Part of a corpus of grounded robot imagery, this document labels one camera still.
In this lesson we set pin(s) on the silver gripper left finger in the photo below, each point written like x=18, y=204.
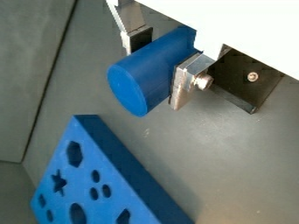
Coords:
x=135, y=32

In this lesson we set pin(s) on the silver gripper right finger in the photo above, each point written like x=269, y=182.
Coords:
x=189, y=77

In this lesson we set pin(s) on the blue cylindrical peg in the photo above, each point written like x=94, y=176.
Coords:
x=141, y=78

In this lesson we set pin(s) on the blue shape sorting board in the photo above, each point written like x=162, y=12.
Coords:
x=95, y=184

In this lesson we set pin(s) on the black cradle block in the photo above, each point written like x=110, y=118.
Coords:
x=243, y=80

